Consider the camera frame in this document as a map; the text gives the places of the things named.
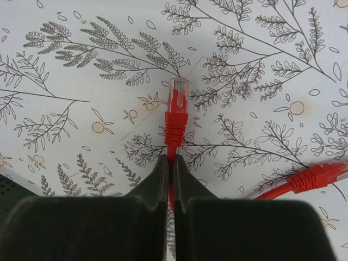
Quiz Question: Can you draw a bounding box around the floral table mat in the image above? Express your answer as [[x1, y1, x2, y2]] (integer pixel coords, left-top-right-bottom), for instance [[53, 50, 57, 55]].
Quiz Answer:
[[1, 1, 347, 260]]

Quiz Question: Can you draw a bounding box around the black network switch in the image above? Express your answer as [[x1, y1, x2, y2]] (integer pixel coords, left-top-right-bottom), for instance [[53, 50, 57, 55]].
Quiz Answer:
[[0, 175, 34, 223]]

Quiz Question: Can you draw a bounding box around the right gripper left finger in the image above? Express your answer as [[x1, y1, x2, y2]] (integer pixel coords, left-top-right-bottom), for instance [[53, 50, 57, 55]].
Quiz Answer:
[[1, 156, 169, 260]]

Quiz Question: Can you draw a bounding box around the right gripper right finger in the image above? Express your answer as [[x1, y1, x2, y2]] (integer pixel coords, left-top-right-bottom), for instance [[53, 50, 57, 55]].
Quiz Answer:
[[172, 156, 335, 260]]

